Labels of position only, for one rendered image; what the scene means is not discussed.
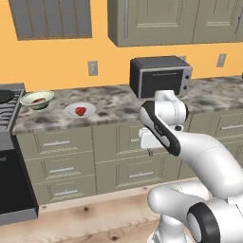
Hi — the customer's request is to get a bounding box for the red steak on plate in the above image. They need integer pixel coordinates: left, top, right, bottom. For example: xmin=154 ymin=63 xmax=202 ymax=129
xmin=74 ymin=106 xmax=87 ymax=117

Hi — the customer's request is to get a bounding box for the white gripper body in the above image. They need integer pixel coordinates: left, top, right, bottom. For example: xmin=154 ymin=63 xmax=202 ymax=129
xmin=138 ymin=127 xmax=165 ymax=151

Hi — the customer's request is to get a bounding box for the pale green bowl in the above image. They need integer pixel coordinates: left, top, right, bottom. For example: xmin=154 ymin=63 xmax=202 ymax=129
xmin=20 ymin=90 xmax=55 ymax=111

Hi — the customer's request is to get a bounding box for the white plate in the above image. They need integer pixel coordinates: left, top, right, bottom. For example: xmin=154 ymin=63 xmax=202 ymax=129
xmin=63 ymin=102 xmax=97 ymax=119

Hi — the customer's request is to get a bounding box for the wide grey drawer front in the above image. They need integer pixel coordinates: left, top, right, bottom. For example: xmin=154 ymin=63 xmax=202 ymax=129
xmin=94 ymin=151 xmax=184 ymax=195

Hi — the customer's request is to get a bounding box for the black pan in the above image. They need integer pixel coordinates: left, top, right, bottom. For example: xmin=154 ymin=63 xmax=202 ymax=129
xmin=0 ymin=89 xmax=15 ymax=104

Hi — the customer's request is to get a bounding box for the black toaster oven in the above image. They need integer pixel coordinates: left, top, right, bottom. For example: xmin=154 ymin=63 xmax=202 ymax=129
xmin=129 ymin=55 xmax=194 ymax=100

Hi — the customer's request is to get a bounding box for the grey window blind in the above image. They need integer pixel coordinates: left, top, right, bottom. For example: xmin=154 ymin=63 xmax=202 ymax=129
xmin=8 ymin=0 xmax=93 ymax=42

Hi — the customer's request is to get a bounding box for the wide grey wall cupboard door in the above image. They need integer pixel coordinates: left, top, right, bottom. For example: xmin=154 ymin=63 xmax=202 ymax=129
xmin=107 ymin=0 xmax=201 ymax=48

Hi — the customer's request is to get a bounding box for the black and grey stove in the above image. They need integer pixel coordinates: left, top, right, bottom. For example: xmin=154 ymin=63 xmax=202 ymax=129
xmin=0 ymin=83 xmax=40 ymax=227

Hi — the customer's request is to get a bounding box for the narrow grey cupboard panel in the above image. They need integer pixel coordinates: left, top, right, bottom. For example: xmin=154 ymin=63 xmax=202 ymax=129
xmin=178 ymin=113 xmax=220 ymax=180

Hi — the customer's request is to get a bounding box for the long silver cupboard door handle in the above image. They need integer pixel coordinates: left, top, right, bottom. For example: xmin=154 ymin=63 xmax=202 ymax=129
xmin=123 ymin=0 xmax=130 ymax=39

